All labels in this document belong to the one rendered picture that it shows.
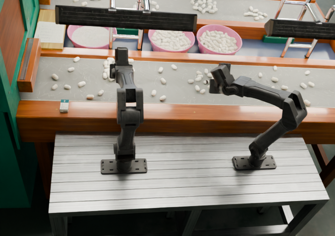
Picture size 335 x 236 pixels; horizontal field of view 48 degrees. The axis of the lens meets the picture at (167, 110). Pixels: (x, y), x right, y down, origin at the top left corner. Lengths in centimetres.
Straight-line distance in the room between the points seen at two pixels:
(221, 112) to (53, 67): 86
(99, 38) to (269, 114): 100
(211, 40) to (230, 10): 37
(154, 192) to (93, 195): 25
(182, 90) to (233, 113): 28
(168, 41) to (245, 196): 98
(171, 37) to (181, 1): 37
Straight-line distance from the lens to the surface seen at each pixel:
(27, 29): 198
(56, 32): 212
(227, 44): 225
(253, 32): 244
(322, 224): 262
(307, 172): 189
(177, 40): 219
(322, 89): 221
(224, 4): 259
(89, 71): 194
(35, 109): 175
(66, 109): 171
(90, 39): 213
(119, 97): 130
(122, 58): 157
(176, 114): 175
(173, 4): 248
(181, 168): 169
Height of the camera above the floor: 207
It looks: 48 degrees down
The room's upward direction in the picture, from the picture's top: 12 degrees clockwise
